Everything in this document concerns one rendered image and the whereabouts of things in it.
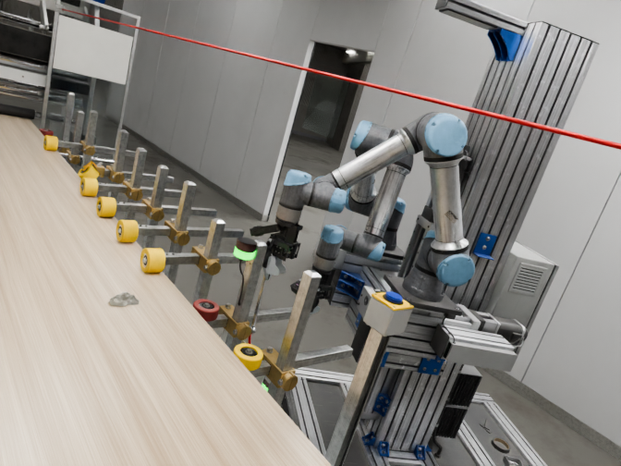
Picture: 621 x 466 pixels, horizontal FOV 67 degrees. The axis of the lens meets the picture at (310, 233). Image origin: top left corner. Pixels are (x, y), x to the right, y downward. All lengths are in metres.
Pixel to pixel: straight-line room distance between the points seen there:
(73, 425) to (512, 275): 1.58
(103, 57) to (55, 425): 3.00
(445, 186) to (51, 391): 1.13
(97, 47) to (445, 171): 2.79
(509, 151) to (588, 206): 1.80
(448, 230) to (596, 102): 2.36
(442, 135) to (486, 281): 0.80
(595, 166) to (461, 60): 1.36
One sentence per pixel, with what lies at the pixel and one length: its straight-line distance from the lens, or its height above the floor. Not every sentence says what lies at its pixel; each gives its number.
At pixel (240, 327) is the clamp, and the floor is 0.86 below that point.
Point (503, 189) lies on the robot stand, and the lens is 1.92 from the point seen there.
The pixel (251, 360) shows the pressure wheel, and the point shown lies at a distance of 1.29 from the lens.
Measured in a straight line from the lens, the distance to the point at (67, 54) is 3.69.
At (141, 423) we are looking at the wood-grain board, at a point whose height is 0.90.
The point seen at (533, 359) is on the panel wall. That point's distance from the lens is 3.83.
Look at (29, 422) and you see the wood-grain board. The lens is 1.05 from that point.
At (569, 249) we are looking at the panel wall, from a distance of 3.66.
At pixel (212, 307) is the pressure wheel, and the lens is 1.49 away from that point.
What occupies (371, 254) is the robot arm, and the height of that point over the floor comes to 1.11.
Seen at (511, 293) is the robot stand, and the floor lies 1.08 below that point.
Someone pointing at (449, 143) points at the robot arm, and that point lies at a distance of 1.43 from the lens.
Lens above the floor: 1.59
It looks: 16 degrees down
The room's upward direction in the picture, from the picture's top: 17 degrees clockwise
